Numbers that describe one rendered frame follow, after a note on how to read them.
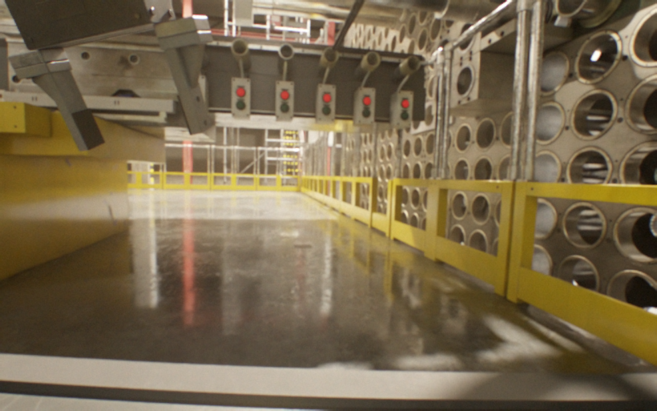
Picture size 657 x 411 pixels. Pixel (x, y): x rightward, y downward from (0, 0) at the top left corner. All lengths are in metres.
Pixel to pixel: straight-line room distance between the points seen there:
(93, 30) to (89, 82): 1.31
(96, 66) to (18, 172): 0.50
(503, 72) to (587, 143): 0.65
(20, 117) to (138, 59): 0.53
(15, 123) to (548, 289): 1.63
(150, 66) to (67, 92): 1.19
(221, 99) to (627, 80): 1.83
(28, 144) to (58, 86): 1.05
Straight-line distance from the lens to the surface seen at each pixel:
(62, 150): 1.42
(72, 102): 0.44
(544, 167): 2.47
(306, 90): 1.50
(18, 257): 1.68
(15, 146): 1.49
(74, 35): 0.39
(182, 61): 0.36
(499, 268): 1.29
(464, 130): 3.12
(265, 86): 1.50
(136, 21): 0.36
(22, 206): 1.68
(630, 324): 1.01
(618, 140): 2.05
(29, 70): 0.45
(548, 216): 2.53
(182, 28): 0.35
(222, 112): 1.71
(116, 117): 1.51
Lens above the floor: 0.39
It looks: 5 degrees down
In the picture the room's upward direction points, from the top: 2 degrees clockwise
